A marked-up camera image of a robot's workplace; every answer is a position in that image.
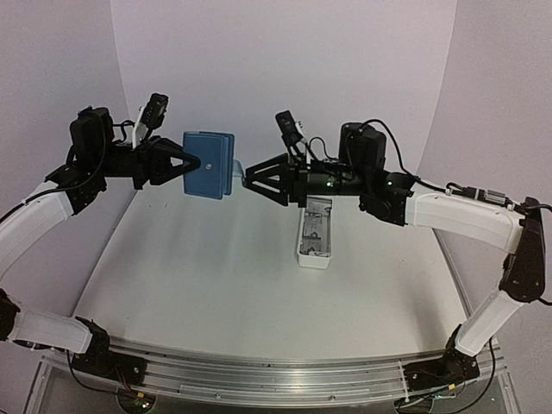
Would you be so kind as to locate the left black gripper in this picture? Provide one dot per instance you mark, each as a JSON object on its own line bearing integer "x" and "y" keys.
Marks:
{"x": 151, "y": 160}

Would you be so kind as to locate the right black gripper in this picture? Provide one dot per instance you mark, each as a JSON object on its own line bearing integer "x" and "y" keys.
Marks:
{"x": 295, "y": 174}

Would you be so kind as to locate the blue card holder wallet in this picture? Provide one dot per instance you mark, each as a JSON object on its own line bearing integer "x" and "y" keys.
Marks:
{"x": 214, "y": 178}

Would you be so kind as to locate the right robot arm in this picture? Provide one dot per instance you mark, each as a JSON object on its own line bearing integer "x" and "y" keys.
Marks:
{"x": 371, "y": 252}

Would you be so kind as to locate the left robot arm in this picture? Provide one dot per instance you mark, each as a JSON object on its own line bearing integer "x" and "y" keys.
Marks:
{"x": 85, "y": 343}

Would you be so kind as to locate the white plastic tray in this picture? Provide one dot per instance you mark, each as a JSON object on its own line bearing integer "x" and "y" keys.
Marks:
{"x": 314, "y": 242}

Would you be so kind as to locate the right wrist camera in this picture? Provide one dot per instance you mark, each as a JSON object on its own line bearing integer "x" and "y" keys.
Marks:
{"x": 291, "y": 133}

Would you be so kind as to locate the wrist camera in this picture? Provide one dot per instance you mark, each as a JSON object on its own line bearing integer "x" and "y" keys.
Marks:
{"x": 150, "y": 118}
{"x": 291, "y": 133}

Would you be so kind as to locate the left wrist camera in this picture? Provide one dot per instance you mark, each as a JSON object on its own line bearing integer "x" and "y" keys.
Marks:
{"x": 150, "y": 118}

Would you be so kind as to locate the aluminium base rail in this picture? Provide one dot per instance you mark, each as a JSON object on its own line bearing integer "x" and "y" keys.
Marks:
{"x": 155, "y": 379}

